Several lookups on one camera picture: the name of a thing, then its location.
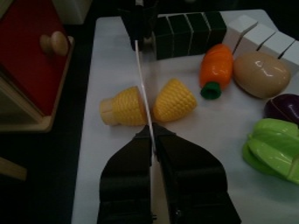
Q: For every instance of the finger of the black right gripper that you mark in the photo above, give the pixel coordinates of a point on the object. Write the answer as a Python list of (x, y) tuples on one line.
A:
[(125, 20), (151, 20)]

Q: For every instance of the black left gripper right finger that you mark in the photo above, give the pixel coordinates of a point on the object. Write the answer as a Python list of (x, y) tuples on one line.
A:
[(198, 189)]

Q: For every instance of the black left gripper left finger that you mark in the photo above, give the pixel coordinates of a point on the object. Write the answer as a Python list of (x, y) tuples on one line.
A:
[(124, 186)]

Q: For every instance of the yellow toy corn stalk half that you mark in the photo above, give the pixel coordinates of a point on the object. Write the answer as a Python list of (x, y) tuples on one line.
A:
[(125, 108)]

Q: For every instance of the yellow toy corn tip half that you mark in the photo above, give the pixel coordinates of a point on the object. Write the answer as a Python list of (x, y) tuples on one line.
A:
[(175, 100)]

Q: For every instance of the dark green sliced toy block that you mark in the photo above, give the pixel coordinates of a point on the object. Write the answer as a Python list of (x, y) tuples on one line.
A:
[(187, 35)]

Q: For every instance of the white cutting board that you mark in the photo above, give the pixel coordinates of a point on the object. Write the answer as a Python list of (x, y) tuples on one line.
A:
[(218, 131)]

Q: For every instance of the orange toy carrot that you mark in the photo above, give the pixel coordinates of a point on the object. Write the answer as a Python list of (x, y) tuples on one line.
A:
[(216, 67)]

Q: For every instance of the green toy pepper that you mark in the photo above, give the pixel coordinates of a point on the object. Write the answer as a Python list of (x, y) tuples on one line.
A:
[(272, 145)]

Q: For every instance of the white sliced toy block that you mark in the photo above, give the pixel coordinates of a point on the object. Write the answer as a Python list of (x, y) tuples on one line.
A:
[(248, 35)]

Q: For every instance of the red drawer with wooden knob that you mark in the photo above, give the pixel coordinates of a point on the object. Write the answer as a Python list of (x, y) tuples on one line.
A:
[(27, 58)]

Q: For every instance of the light wooden beam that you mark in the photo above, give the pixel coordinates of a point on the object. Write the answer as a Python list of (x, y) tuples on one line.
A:
[(11, 169)]

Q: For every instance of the beige toy potato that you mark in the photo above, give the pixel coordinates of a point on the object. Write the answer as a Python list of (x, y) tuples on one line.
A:
[(260, 74)]

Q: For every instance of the purple toy eggplant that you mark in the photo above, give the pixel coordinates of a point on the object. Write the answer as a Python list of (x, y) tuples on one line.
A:
[(284, 108)]

